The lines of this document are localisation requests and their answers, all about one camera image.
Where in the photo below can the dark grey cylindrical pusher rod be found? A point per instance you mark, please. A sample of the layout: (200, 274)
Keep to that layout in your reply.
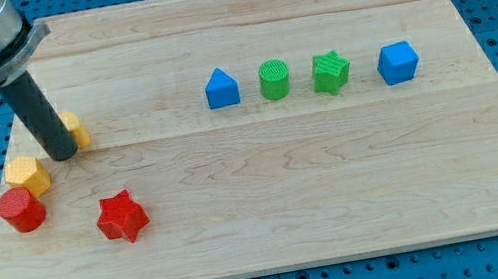
(28, 102)

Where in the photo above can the blue triangle block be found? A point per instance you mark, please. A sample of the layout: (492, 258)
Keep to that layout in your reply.
(222, 90)

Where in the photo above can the yellow hexagon block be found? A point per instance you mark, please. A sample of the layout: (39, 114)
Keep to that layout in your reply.
(28, 172)

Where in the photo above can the red cylinder block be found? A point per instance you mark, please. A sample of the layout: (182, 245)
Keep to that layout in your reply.
(22, 210)

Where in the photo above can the red star block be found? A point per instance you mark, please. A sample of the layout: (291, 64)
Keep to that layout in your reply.
(121, 217)

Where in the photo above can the green cylinder block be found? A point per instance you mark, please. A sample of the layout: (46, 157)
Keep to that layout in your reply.
(274, 79)

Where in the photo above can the green star block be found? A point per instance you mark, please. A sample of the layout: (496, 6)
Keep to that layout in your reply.
(330, 72)

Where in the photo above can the wooden board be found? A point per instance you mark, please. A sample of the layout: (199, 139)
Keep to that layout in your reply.
(264, 186)

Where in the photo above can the blue cube block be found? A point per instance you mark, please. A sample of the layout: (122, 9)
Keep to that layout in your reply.
(397, 63)

